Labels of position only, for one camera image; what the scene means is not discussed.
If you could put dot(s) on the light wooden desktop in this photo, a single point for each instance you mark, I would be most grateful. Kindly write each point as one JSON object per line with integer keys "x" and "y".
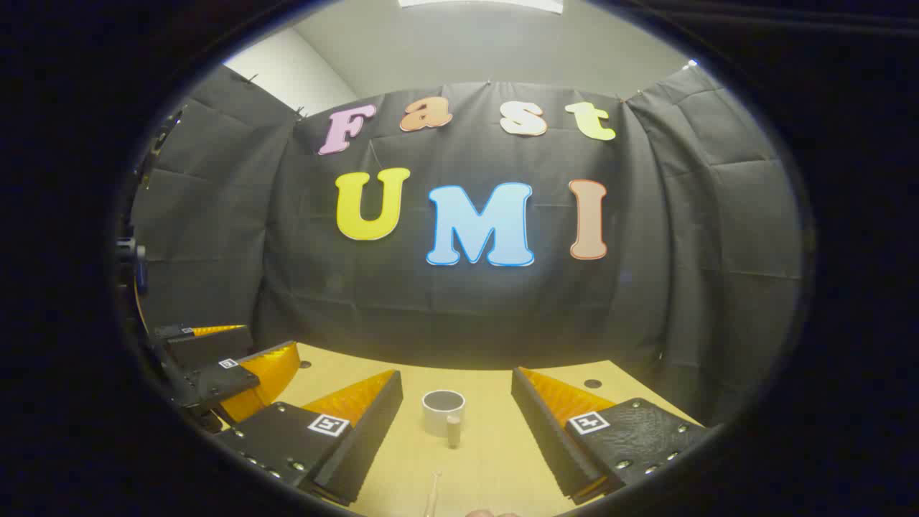
{"x": 488, "y": 459}

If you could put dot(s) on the black backdrop cloth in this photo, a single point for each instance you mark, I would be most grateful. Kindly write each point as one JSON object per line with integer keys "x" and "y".
{"x": 467, "y": 316}

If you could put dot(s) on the wooden toothbrush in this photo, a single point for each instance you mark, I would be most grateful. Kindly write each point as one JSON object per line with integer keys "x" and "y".
{"x": 434, "y": 495}

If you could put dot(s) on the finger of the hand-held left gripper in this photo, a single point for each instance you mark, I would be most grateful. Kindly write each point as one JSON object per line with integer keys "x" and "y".
{"x": 208, "y": 380}
{"x": 215, "y": 346}

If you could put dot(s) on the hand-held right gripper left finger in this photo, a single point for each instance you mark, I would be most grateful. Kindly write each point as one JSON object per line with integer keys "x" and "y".
{"x": 366, "y": 445}

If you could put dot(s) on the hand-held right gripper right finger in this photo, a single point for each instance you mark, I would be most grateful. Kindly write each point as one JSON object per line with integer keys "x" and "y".
{"x": 546, "y": 438}

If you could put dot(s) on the white ceiling light panel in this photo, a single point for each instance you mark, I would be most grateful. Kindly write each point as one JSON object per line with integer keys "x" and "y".
{"x": 481, "y": 4}

